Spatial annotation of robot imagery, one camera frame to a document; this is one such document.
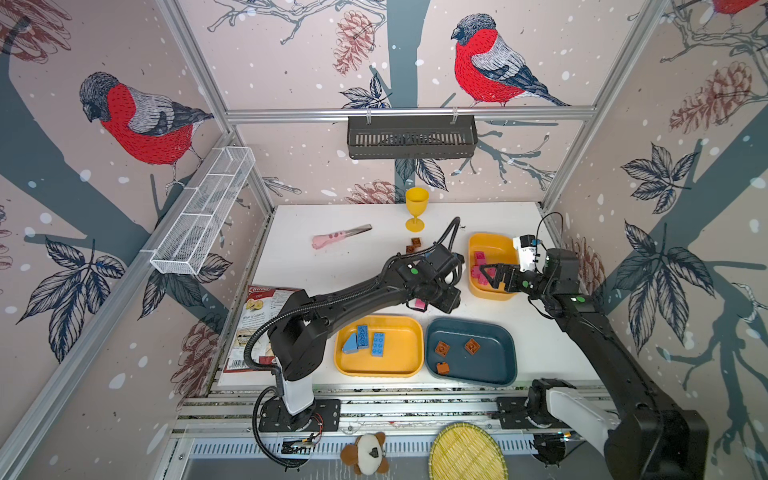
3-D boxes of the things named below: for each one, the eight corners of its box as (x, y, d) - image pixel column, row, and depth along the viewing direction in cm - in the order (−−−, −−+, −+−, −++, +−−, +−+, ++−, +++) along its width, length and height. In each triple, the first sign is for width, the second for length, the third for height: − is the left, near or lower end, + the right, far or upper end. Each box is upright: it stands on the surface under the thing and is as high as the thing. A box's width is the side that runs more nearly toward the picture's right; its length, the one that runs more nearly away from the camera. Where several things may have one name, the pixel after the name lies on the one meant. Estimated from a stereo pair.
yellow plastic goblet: (405, 232, 114) (406, 206, 103) (404, 211, 122) (405, 184, 111) (427, 232, 114) (430, 205, 103) (424, 211, 122) (427, 184, 111)
